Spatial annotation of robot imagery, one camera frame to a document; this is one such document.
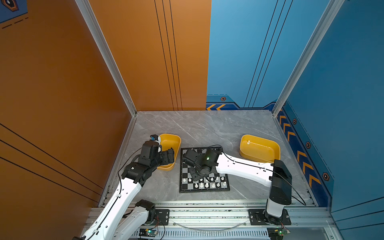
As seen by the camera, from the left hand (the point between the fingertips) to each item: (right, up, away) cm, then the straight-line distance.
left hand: (166, 151), depth 77 cm
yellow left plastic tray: (-3, +3, +23) cm, 23 cm away
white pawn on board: (+9, -17, +5) cm, 20 cm away
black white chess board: (+26, -18, +6) cm, 32 cm away
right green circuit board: (+53, -37, -8) cm, 65 cm away
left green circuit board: (-9, -38, -6) cm, 39 cm away
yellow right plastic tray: (+58, -2, +22) cm, 62 cm away
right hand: (+14, -12, -1) cm, 19 cm away
